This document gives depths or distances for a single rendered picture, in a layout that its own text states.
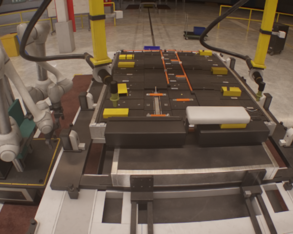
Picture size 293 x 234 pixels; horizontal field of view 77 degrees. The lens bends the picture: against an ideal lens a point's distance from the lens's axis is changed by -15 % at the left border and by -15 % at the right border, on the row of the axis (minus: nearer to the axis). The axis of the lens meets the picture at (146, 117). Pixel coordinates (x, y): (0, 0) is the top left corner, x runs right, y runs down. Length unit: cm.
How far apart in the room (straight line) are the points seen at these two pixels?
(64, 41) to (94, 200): 568
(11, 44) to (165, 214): 686
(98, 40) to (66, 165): 75
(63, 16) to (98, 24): 550
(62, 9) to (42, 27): 447
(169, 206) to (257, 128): 66
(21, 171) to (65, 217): 117
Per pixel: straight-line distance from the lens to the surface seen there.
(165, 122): 118
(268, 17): 126
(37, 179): 210
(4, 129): 150
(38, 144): 247
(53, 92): 185
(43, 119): 149
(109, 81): 89
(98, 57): 96
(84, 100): 172
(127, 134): 111
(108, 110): 141
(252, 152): 129
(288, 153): 160
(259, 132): 128
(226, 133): 119
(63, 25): 638
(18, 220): 233
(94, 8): 91
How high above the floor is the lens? 180
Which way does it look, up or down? 35 degrees down
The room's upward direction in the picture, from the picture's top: straight up
